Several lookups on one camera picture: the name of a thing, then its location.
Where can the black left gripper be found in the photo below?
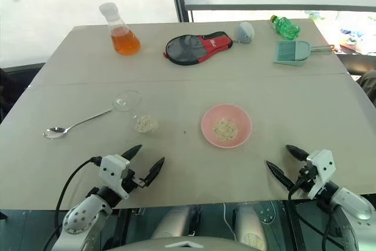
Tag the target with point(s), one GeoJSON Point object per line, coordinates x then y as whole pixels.
{"type": "Point", "coordinates": [127, 182]}

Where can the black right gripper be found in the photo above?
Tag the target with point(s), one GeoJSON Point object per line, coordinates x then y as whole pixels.
{"type": "Point", "coordinates": [307, 179]}

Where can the small pile of grains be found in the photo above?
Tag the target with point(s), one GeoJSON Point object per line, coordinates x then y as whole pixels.
{"type": "Point", "coordinates": [146, 123]}

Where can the clear glass cup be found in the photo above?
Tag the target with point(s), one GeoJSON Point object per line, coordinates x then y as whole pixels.
{"type": "Point", "coordinates": [124, 102]}

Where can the pale grainy food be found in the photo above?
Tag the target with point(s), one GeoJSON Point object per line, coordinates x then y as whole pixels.
{"type": "Point", "coordinates": [225, 129]}

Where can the silver right robot leg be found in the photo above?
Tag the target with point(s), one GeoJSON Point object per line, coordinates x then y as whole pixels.
{"type": "Point", "coordinates": [249, 221]}

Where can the pink bowl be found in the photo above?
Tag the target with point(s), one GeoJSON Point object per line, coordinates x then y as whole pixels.
{"type": "Point", "coordinates": [211, 115]}

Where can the metal spoon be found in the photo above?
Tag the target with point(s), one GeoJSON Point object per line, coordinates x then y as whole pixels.
{"type": "Point", "coordinates": [54, 133]}

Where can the grey robot torso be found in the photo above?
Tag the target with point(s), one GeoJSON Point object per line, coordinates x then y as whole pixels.
{"type": "Point", "coordinates": [188, 245]}

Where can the grey blue dustpan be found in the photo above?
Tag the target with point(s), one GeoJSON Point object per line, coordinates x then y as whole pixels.
{"type": "Point", "coordinates": [301, 54]}

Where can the grey blue hand brush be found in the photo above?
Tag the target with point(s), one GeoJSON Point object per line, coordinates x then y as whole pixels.
{"type": "Point", "coordinates": [285, 51]}

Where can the seated person in dark clothes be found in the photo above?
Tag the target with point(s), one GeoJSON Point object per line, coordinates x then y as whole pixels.
{"type": "Point", "coordinates": [368, 83]}

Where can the black red paddle case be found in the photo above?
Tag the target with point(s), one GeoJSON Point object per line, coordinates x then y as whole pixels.
{"type": "Point", "coordinates": [188, 49]}

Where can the glass flask with orange liquid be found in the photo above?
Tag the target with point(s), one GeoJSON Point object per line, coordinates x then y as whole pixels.
{"type": "Point", "coordinates": [124, 39]}

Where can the green plastic bottle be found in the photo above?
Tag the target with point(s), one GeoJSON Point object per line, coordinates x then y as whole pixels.
{"type": "Point", "coordinates": [286, 27]}

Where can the grey blue plush toy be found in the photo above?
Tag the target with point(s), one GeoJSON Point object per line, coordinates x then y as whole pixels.
{"type": "Point", "coordinates": [245, 32]}

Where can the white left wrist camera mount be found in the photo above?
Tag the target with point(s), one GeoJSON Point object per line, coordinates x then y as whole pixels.
{"type": "Point", "coordinates": [113, 168]}

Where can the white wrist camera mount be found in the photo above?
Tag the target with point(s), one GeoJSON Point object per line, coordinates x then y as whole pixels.
{"type": "Point", "coordinates": [113, 168]}
{"type": "Point", "coordinates": [321, 171]}

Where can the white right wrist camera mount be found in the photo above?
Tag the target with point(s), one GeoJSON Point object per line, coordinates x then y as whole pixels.
{"type": "Point", "coordinates": [321, 171]}

